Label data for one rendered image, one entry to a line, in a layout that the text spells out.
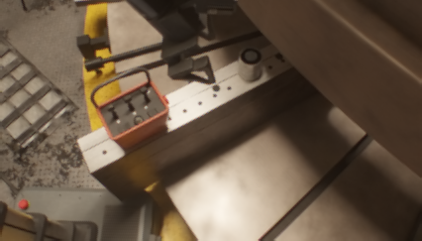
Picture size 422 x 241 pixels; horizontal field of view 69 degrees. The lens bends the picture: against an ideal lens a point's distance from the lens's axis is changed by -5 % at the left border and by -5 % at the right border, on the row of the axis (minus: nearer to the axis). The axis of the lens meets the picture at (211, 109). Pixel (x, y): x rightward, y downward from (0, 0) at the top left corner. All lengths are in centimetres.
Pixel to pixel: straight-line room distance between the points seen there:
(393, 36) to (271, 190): 85
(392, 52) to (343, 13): 14
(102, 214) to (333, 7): 120
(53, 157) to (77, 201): 50
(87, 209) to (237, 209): 65
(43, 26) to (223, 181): 181
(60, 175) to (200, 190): 86
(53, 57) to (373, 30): 203
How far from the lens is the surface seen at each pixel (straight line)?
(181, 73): 49
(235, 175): 141
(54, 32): 256
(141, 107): 102
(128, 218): 147
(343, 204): 147
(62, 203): 159
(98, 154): 111
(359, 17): 81
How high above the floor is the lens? 166
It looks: 61 degrees down
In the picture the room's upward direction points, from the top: 2 degrees counter-clockwise
